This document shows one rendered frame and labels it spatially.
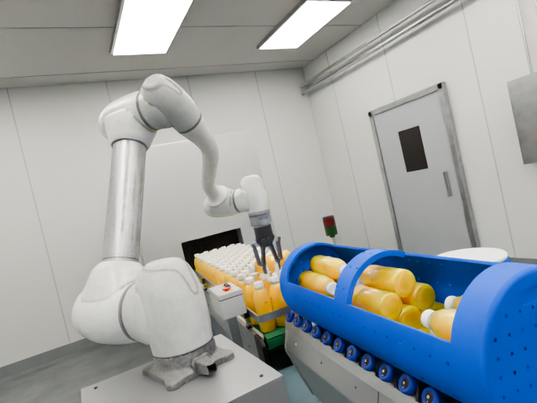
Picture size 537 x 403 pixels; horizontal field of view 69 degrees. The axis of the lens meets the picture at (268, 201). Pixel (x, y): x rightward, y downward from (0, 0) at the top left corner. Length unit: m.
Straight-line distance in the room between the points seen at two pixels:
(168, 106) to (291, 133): 5.51
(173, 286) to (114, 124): 0.58
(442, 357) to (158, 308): 0.60
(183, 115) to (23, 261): 4.54
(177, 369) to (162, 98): 0.74
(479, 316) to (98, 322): 0.85
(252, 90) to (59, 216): 3.39
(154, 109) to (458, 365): 1.00
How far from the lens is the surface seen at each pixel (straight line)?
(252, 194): 1.56
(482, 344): 0.74
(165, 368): 1.02
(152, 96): 1.22
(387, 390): 1.08
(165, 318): 0.97
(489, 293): 0.76
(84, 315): 1.15
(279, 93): 6.76
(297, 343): 1.53
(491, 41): 4.81
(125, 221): 1.17
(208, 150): 1.37
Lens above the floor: 1.46
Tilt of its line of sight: 2 degrees down
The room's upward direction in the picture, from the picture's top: 13 degrees counter-clockwise
